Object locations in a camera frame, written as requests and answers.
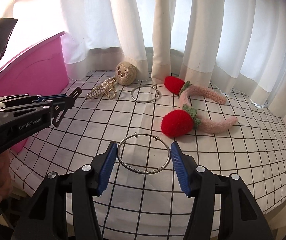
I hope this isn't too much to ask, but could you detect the pink strawberry plush headband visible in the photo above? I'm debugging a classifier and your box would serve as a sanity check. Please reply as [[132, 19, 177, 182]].
[[160, 75, 238, 138]]

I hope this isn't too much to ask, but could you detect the white curtain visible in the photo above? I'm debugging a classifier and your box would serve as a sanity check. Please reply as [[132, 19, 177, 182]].
[[0, 0, 286, 198]]

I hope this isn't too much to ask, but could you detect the white grid tablecloth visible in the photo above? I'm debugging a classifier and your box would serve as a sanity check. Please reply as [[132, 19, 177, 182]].
[[7, 69, 286, 240]]

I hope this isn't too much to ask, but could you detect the silver bangle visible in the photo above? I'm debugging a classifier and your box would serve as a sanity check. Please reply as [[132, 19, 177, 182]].
[[131, 85, 160, 103], [117, 132, 173, 175]]

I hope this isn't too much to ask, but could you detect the pink plastic bin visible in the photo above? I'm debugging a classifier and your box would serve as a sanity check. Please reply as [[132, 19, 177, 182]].
[[0, 31, 70, 153]]

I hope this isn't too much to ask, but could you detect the beige plush sloth head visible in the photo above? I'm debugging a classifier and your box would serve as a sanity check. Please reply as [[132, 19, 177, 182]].
[[115, 61, 137, 86]]

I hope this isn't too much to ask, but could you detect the pearl hair claw clip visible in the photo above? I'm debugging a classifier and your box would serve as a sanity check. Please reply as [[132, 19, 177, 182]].
[[86, 77, 117, 100]]

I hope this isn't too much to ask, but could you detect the person's left hand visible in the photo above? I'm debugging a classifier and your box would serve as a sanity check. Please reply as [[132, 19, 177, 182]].
[[0, 150, 13, 203]]

